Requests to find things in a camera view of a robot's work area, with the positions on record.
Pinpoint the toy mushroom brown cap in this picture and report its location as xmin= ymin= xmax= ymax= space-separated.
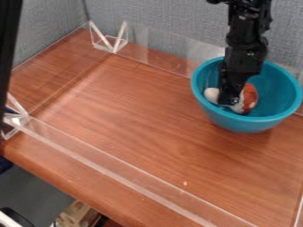
xmin=205 ymin=82 xmax=258 ymax=114

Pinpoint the clear acrylic barrier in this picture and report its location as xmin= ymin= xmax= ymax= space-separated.
xmin=118 ymin=29 xmax=303 ymax=116
xmin=4 ymin=116 xmax=257 ymax=227

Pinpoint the wooden crate below table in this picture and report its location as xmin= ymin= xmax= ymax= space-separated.
xmin=56 ymin=200 xmax=100 ymax=227

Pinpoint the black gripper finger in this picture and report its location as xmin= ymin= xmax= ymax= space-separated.
xmin=218 ymin=71 xmax=250 ymax=105
xmin=218 ymin=62 xmax=226 ymax=89

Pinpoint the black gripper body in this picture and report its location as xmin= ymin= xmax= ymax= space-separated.
xmin=207 ymin=0 xmax=273 ymax=77

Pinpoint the dark blue object left edge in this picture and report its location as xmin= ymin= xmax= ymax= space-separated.
xmin=0 ymin=156 xmax=14 ymax=175

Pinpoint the clear acrylic corner bracket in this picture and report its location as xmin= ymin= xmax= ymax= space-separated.
xmin=88 ymin=21 xmax=129 ymax=54

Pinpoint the black white object bottom left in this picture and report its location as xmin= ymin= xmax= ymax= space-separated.
xmin=0 ymin=207 xmax=35 ymax=227

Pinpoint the clear acrylic back barrier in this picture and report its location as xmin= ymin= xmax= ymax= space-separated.
xmin=118 ymin=29 xmax=303 ymax=116

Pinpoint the clear acrylic left bracket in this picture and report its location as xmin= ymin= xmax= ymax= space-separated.
xmin=0 ymin=93 xmax=30 ymax=140

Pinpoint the black vertical bar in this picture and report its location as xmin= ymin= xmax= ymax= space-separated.
xmin=0 ymin=0 xmax=23 ymax=139

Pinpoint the clear acrylic front barrier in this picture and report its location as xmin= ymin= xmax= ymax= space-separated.
xmin=4 ymin=116 xmax=257 ymax=227

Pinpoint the blue plastic bowl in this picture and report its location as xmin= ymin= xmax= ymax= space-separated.
xmin=191 ymin=57 xmax=303 ymax=133

